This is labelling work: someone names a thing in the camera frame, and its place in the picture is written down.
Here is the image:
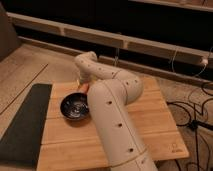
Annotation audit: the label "white wall adapter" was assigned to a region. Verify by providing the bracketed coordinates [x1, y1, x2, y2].
[201, 58, 208, 66]

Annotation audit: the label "orange pepper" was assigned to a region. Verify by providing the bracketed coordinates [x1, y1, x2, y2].
[78, 83, 89, 93]

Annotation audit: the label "white hanging cable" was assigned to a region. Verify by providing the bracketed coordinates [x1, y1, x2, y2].
[170, 45, 213, 78]

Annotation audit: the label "dark green mat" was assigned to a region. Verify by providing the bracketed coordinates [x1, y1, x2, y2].
[0, 84, 52, 167]

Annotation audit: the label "wooden cutting board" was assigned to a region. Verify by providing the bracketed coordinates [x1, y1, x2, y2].
[37, 76, 189, 171]

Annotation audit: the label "black floor cables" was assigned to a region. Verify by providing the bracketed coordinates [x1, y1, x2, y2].
[166, 81, 213, 171]

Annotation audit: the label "dark ceramic bowl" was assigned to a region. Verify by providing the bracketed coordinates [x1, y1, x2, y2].
[60, 93, 89, 121]

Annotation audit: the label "grey couch corner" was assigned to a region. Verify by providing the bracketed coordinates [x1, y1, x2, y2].
[0, 3, 21, 62]

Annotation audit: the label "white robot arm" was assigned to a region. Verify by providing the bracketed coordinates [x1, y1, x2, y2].
[75, 51, 158, 171]

